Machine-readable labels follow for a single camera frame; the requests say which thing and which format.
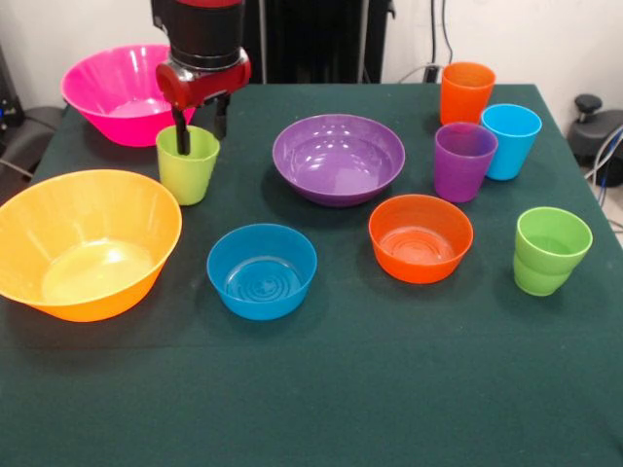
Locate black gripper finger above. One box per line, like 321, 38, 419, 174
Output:
170, 104, 191, 157
214, 94, 230, 138

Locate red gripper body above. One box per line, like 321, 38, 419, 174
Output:
155, 47, 253, 111

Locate lime yellow cup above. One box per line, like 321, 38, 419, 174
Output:
155, 125, 221, 206

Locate black computer tower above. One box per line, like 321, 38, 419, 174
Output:
0, 43, 25, 142

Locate large pink bowl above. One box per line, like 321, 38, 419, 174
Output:
59, 43, 197, 148

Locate purple bowl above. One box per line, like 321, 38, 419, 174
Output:
272, 113, 407, 209

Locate large orange yellow bowl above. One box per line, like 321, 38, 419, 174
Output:
0, 168, 184, 323

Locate small blue bowl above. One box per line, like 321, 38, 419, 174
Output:
205, 223, 318, 321

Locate orange cup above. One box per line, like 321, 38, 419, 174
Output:
440, 61, 496, 126

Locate purple cup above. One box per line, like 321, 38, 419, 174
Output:
433, 122, 499, 204

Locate small orange bowl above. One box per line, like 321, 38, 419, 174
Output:
367, 194, 475, 285

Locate blue cup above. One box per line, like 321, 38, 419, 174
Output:
480, 103, 543, 182

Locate dark green tablecloth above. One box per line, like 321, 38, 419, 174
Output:
0, 82, 623, 467

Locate green cup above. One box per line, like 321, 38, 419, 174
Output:
512, 252, 573, 298
515, 206, 594, 273

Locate black equipment with knob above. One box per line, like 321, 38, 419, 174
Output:
568, 94, 623, 169

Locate white cable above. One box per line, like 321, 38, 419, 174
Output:
396, 62, 432, 85

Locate black cable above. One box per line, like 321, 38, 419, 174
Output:
430, 0, 439, 67
441, 0, 458, 65

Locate blue cable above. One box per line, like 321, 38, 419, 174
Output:
586, 124, 623, 205

